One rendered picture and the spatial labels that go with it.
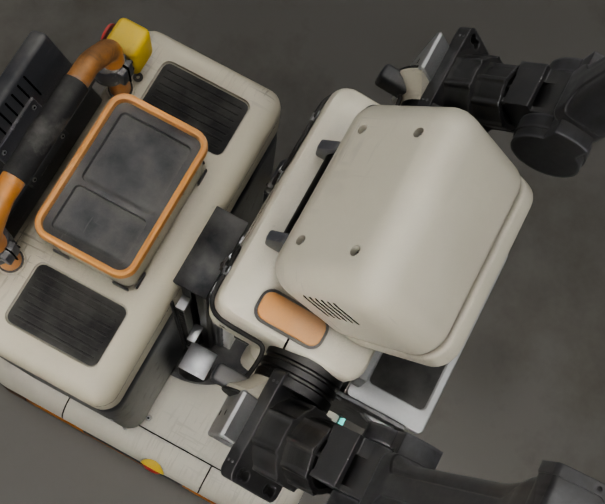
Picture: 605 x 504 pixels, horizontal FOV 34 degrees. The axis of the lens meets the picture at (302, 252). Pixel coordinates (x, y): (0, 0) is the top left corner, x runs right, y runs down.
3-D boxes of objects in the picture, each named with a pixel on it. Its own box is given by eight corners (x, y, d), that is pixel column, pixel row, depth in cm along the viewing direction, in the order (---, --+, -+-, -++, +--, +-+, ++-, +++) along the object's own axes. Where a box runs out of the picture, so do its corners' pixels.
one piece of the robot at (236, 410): (205, 434, 104) (217, 434, 93) (228, 392, 105) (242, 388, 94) (287, 479, 105) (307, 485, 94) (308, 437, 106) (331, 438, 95)
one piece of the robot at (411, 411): (286, 393, 129) (297, 373, 108) (380, 218, 135) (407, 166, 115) (393, 452, 128) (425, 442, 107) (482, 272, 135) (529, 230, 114)
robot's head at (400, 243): (252, 273, 91) (363, 301, 80) (354, 91, 96) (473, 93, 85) (341, 343, 100) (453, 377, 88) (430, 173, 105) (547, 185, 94)
